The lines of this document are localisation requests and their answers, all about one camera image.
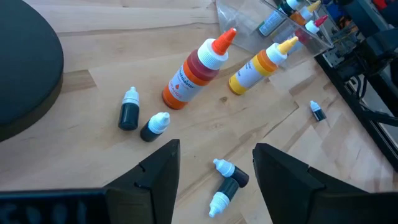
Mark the green food coloring bottle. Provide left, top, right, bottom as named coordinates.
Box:
left=259, top=0, right=301, bottom=37

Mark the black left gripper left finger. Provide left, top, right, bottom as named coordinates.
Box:
left=105, top=139, right=181, bottom=224

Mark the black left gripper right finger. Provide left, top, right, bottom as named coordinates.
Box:
left=252, top=142, right=368, bottom=224

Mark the black aluminium table frame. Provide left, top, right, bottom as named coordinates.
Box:
left=315, top=52, right=398, bottom=172

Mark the orange food coloring bottle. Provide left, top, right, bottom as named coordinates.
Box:
left=161, top=27, right=238, bottom=110

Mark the clear plastic container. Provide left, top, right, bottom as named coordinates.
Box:
left=216, top=0, right=334, bottom=68

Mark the small dark dropper bottle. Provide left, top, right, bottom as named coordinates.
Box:
left=139, top=111, right=171, bottom=143
left=213, top=157, right=250, bottom=189
left=118, top=86, right=141, bottom=131
left=310, top=100, right=327, bottom=122
left=208, top=177, right=240, bottom=218

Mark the red food coloring bottle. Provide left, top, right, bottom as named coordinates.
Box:
left=294, top=14, right=329, bottom=46

